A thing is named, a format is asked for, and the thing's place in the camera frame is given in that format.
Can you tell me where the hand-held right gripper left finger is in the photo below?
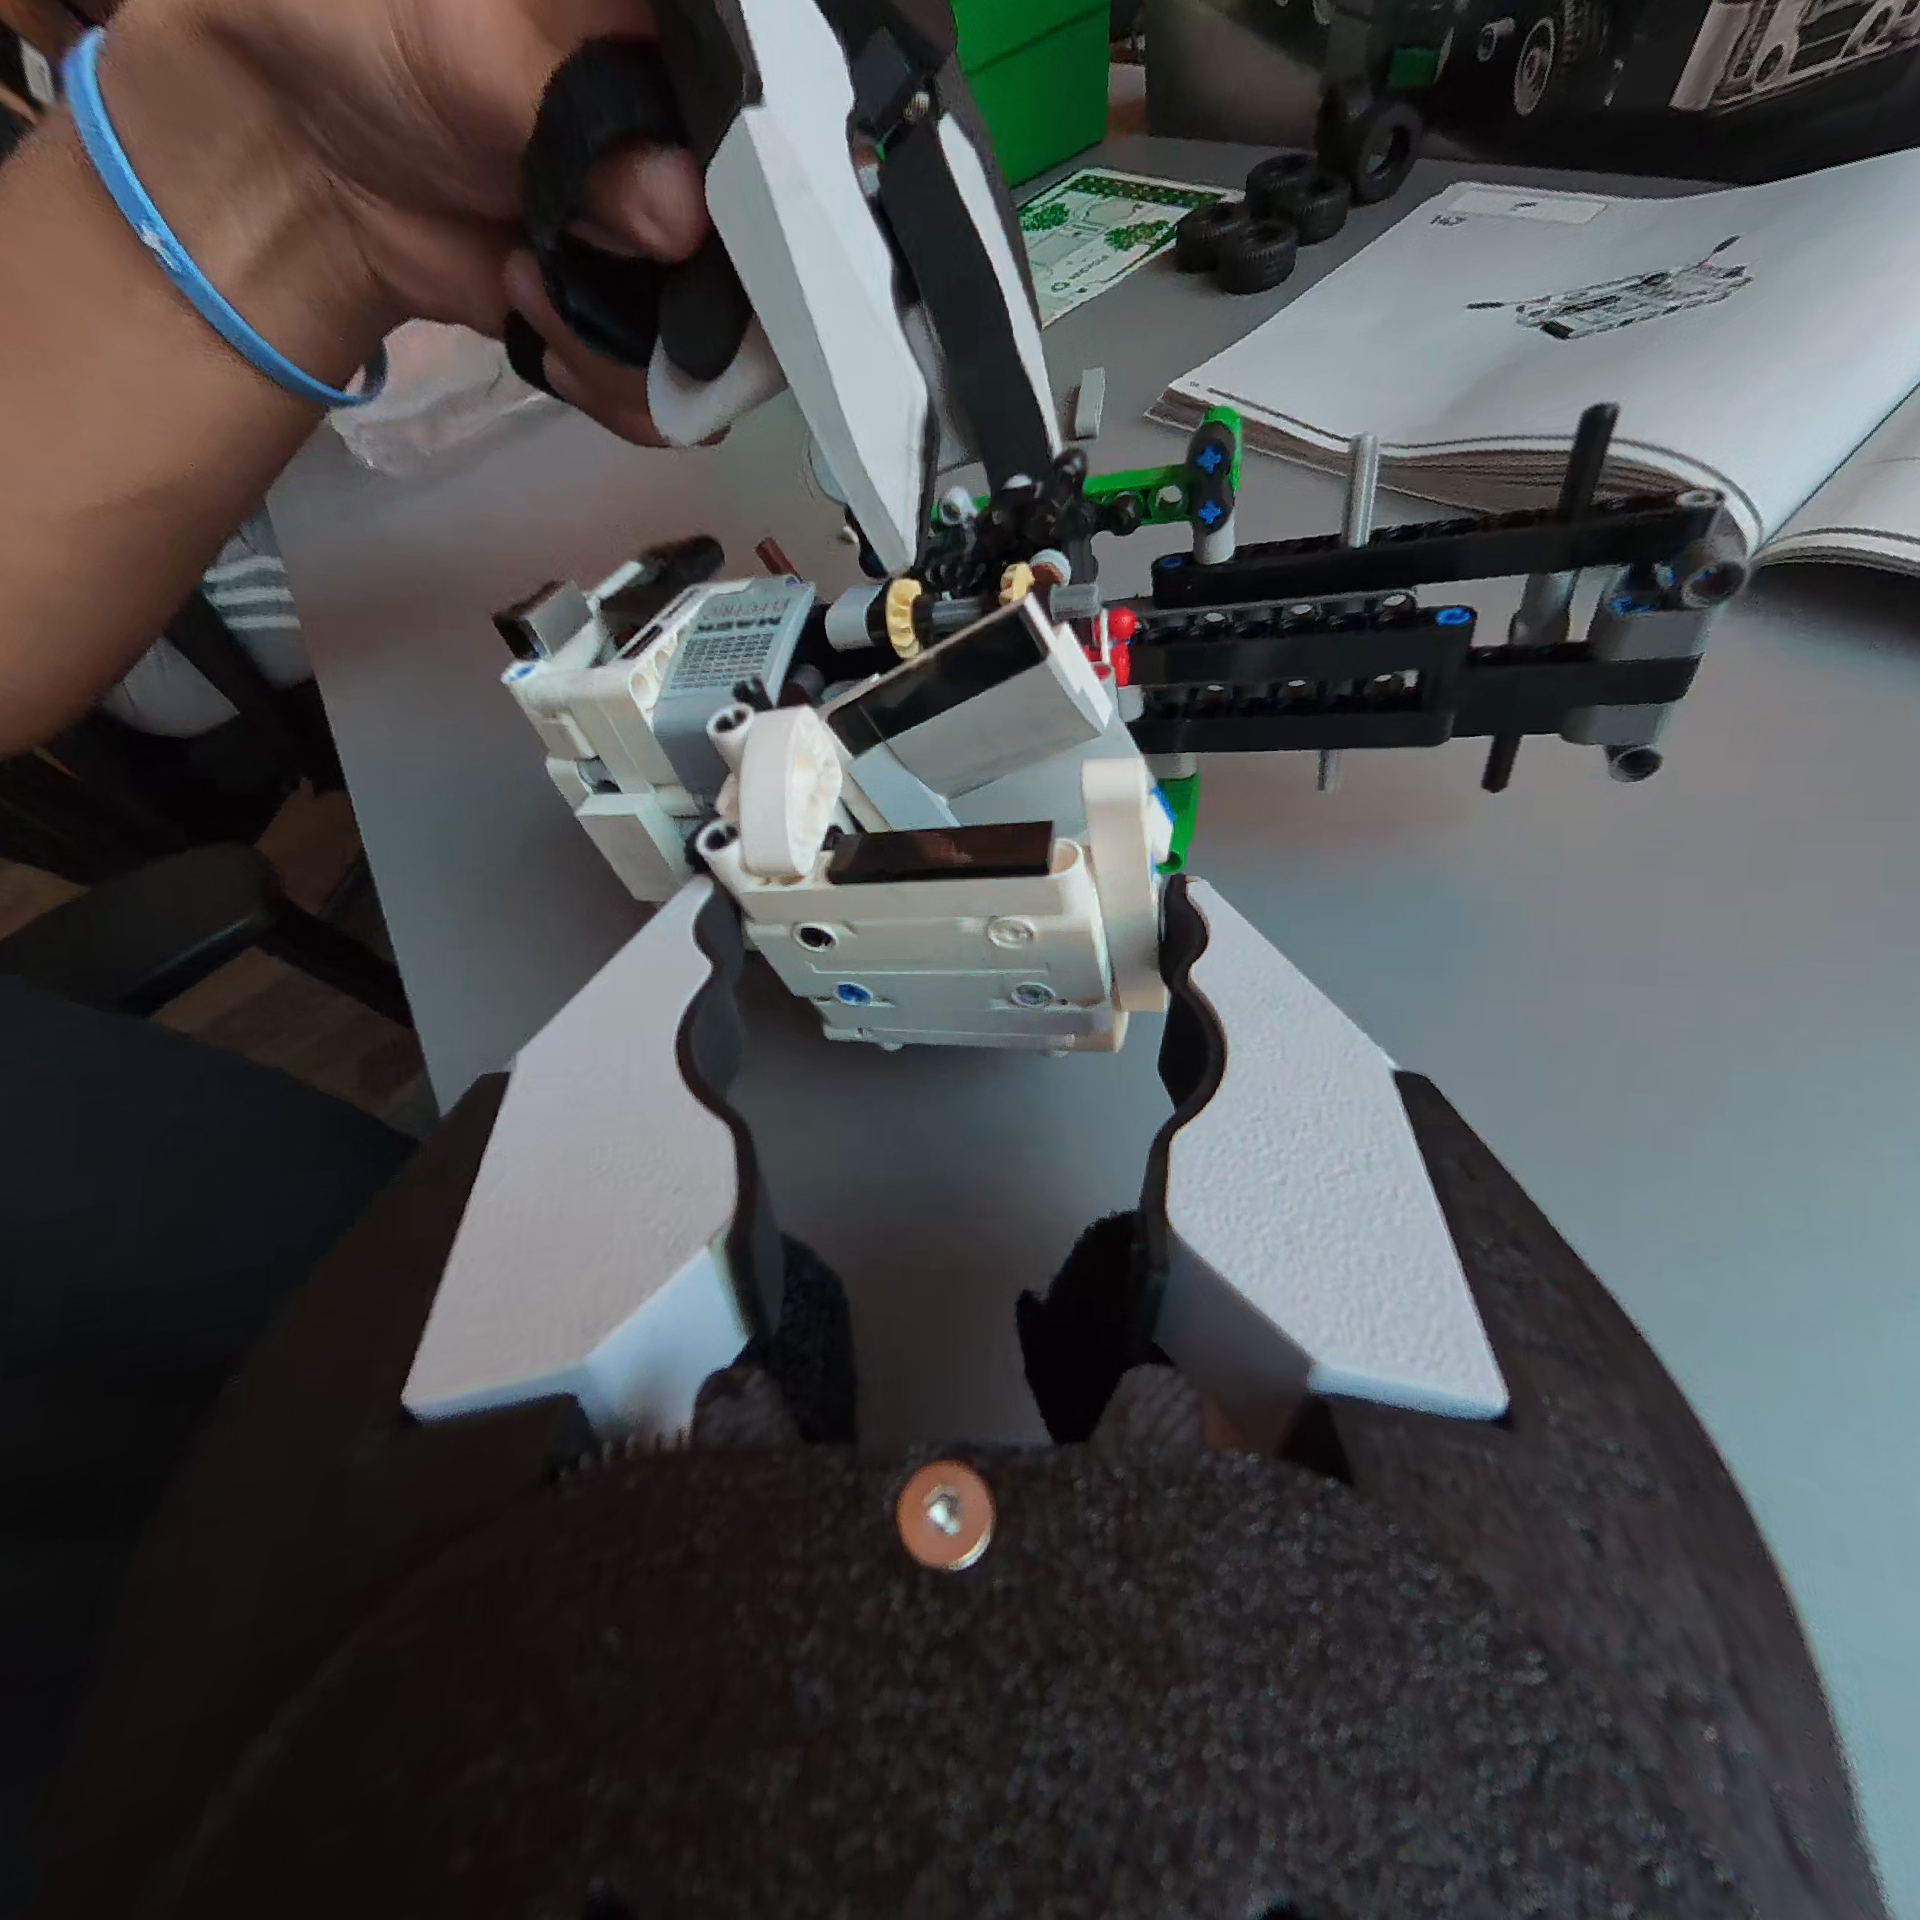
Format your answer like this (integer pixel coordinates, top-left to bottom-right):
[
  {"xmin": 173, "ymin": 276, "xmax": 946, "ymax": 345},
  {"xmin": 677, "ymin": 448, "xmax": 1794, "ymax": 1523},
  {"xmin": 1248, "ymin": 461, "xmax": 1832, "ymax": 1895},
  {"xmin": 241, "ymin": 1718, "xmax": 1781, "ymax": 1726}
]
[{"xmin": 402, "ymin": 877, "xmax": 788, "ymax": 1445}]

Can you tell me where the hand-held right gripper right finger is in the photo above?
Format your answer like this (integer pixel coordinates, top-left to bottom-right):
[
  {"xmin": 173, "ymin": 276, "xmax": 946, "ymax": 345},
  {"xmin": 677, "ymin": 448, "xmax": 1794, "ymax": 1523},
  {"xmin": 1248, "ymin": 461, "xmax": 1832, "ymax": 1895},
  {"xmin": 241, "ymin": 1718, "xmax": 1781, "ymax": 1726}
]
[{"xmin": 1135, "ymin": 873, "xmax": 1511, "ymax": 1448}]

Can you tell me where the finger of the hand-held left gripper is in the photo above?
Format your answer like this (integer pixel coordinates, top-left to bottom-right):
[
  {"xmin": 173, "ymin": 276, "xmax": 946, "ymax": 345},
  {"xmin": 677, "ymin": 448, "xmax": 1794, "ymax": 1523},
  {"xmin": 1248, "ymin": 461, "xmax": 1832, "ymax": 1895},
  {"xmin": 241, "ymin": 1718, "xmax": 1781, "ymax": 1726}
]
[
  {"xmin": 702, "ymin": 103, "xmax": 934, "ymax": 566},
  {"xmin": 877, "ymin": 86, "xmax": 1060, "ymax": 485}
]

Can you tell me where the white lego truck model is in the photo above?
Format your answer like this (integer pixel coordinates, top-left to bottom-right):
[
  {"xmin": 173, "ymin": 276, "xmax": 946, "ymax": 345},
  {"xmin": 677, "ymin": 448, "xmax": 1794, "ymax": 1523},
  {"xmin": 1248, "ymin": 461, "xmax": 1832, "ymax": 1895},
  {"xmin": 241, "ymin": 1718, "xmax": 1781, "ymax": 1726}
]
[{"xmin": 492, "ymin": 403, "xmax": 1758, "ymax": 1057}]

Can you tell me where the person's left forearm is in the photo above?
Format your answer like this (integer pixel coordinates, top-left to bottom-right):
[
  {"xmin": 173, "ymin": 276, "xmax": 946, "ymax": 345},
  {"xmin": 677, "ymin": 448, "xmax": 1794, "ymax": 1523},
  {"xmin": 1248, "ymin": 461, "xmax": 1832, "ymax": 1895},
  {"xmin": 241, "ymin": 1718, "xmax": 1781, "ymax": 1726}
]
[{"xmin": 0, "ymin": 29, "xmax": 368, "ymax": 759}]

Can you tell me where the pile of black lego tyres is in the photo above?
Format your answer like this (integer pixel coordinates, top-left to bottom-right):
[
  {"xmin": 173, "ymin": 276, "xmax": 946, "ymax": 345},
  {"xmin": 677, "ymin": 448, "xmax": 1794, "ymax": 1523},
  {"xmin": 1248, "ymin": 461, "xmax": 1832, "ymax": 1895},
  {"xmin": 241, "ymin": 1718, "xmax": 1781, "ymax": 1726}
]
[{"xmin": 1175, "ymin": 96, "xmax": 1431, "ymax": 297}]

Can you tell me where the black lego set box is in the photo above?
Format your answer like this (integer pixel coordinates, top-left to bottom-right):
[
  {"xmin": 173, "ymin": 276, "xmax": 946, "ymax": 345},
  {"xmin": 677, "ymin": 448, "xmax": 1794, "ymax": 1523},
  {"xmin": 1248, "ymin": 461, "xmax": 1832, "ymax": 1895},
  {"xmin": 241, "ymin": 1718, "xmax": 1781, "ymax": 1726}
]
[{"xmin": 1141, "ymin": 0, "xmax": 1920, "ymax": 174}]

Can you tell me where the person's left hand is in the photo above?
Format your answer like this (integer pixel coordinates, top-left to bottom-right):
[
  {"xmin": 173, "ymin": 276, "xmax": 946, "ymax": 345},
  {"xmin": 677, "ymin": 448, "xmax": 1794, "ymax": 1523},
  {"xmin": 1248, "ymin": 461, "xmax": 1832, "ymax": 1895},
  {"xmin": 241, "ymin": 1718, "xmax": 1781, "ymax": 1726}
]
[{"xmin": 89, "ymin": 0, "xmax": 721, "ymax": 453}]

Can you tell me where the green and white sticker sheet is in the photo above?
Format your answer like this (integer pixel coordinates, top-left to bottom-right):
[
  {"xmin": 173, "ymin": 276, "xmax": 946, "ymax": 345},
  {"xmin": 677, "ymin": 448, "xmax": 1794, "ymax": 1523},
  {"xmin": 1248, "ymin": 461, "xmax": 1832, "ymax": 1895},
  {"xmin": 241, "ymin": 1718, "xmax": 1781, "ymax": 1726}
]
[{"xmin": 1016, "ymin": 164, "xmax": 1249, "ymax": 329}]

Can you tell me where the green plastic bin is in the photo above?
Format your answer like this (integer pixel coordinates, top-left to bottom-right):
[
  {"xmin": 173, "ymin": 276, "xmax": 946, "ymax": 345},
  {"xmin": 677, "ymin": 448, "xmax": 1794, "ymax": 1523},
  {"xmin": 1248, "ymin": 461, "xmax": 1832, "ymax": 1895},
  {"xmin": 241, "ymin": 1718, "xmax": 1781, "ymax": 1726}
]
[{"xmin": 950, "ymin": 0, "xmax": 1114, "ymax": 189}]

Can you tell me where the clear plastic bag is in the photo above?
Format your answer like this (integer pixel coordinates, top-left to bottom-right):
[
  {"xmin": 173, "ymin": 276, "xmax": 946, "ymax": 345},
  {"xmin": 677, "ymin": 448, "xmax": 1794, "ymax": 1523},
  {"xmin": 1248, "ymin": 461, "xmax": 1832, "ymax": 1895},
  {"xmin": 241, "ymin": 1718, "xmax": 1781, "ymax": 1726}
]
[{"xmin": 321, "ymin": 321, "xmax": 518, "ymax": 480}]

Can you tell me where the black chair leg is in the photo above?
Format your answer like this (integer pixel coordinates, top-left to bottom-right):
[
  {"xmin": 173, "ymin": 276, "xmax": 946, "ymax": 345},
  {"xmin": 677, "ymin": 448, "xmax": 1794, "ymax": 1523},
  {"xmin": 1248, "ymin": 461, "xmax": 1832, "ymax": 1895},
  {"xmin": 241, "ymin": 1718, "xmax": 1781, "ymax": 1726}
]
[{"xmin": 0, "ymin": 735, "xmax": 414, "ymax": 1037}]

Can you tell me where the open instruction booklet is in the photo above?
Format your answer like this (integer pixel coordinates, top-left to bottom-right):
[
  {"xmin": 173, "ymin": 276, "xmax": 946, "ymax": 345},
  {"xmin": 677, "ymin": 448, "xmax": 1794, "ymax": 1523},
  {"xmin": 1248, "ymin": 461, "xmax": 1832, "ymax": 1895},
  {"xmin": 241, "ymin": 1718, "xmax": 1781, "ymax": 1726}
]
[{"xmin": 1148, "ymin": 150, "xmax": 1920, "ymax": 577}]

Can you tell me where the blue wristband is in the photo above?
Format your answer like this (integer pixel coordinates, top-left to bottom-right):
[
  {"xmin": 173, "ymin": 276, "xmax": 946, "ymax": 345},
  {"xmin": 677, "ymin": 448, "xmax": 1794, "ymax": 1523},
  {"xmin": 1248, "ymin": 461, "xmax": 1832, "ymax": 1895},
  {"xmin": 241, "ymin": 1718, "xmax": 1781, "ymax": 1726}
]
[{"xmin": 58, "ymin": 28, "xmax": 388, "ymax": 409}]

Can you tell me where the white striped shoe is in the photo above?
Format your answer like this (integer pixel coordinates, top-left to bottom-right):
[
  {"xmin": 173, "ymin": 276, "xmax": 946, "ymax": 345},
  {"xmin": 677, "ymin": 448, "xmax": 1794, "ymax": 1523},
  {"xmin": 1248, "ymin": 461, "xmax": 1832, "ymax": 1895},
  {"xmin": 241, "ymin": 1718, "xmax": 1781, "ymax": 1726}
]
[{"xmin": 105, "ymin": 502, "xmax": 325, "ymax": 740}]

